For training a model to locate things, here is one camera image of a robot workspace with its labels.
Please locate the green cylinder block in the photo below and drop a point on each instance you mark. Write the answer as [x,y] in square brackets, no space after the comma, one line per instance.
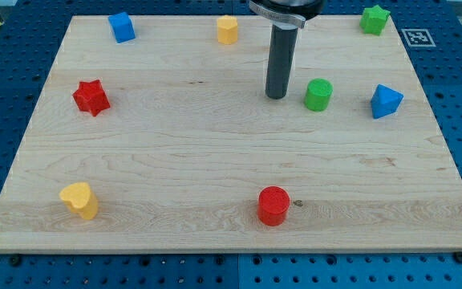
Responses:
[318,94]

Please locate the black screw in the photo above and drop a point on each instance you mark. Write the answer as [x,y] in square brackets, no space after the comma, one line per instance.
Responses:
[457,256]
[15,260]

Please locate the wooden board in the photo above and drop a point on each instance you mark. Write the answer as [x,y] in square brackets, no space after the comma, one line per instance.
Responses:
[178,161]

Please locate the black screw front left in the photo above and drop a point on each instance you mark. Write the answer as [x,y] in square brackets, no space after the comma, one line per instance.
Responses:
[15,260]

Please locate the red cylinder block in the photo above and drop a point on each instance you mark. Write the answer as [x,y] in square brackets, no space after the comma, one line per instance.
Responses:
[273,205]

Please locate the yellow heart block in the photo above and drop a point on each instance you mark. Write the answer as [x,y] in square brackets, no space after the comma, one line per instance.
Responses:
[80,199]

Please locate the green star block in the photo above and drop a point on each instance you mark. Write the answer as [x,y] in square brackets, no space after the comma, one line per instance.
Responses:
[374,20]

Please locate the blue triangle block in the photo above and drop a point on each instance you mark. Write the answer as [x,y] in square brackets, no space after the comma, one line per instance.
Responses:
[385,101]

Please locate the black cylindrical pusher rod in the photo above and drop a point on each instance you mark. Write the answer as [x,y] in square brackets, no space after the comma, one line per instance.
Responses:
[281,53]

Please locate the robot arm flange with clamp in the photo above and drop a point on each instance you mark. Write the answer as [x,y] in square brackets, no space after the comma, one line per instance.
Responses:
[288,13]

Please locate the black screw front right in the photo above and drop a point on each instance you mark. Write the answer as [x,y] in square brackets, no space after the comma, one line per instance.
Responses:
[457,256]

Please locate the blue cube block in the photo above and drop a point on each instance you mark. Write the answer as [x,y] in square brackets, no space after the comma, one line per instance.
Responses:
[122,27]

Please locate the white fiducial marker tag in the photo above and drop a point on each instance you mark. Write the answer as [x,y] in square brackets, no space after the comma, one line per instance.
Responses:
[416,37]

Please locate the red star block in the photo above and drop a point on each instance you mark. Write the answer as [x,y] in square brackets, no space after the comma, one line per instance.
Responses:
[91,97]

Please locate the yellow pentagon block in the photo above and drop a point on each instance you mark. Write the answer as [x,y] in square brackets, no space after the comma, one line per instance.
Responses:
[227,29]

